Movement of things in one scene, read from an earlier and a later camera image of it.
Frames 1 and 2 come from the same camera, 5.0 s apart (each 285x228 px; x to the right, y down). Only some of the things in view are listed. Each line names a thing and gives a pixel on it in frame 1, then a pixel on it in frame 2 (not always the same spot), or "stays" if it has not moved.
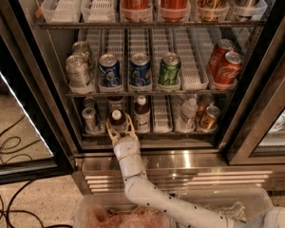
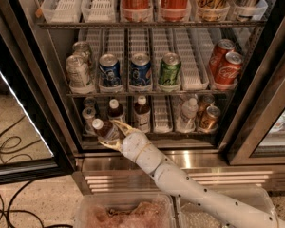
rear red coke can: x=218 y=55 stays
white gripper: x=126 y=147 → x=132 y=145
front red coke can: x=228 y=69 stays
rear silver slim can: x=89 y=103 stays
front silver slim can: x=91 y=128 stays
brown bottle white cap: x=118 y=121 → x=105 y=129
